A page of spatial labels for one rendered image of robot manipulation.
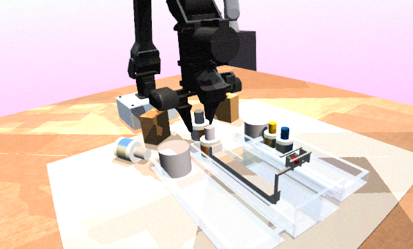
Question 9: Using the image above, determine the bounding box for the tan rectangular block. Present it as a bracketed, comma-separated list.
[139, 108, 171, 146]
[214, 93, 239, 123]

